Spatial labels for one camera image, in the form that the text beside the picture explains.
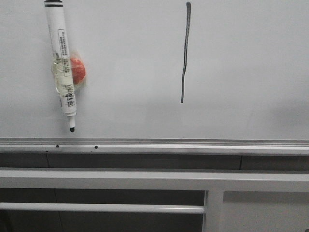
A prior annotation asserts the red round magnet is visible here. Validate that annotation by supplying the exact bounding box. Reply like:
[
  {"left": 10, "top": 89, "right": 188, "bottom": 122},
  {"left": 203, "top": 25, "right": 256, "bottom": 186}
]
[{"left": 70, "top": 57, "right": 86, "bottom": 85}]

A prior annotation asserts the white black whiteboard marker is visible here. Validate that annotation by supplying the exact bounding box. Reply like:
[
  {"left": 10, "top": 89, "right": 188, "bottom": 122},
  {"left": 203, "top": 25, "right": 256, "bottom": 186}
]
[{"left": 44, "top": 0, "right": 77, "bottom": 133}]

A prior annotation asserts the black marker stroke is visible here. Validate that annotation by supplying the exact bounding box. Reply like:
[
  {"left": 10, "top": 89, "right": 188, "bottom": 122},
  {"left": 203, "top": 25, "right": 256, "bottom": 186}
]
[{"left": 180, "top": 2, "right": 192, "bottom": 104}]

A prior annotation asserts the white round stand crossbar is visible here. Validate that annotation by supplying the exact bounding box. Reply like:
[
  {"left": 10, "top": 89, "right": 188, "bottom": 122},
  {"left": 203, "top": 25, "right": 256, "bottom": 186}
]
[{"left": 0, "top": 202, "right": 206, "bottom": 214}]

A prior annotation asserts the white metal stand frame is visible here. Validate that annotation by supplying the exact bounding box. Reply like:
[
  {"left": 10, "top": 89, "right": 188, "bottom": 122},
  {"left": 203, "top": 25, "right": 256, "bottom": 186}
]
[{"left": 0, "top": 168, "right": 309, "bottom": 232}]

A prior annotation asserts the whiteboard with aluminium frame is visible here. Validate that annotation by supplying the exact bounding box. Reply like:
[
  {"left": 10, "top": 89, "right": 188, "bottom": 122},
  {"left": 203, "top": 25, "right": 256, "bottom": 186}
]
[{"left": 0, "top": 0, "right": 309, "bottom": 155}]

